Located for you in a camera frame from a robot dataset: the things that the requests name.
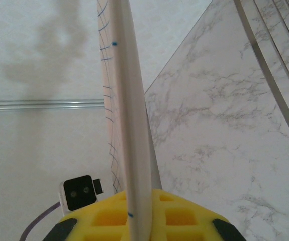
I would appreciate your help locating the aluminium frame post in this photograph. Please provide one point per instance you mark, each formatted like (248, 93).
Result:
(43, 105)

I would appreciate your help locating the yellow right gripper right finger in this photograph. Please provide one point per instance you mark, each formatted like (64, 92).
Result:
(199, 231)

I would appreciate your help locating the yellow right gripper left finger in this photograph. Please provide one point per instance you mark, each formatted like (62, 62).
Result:
(84, 233)

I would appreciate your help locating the white plate blue grid lines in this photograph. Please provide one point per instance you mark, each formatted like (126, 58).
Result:
(131, 100)

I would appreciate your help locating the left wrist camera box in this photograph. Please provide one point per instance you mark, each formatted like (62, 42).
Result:
(80, 192)

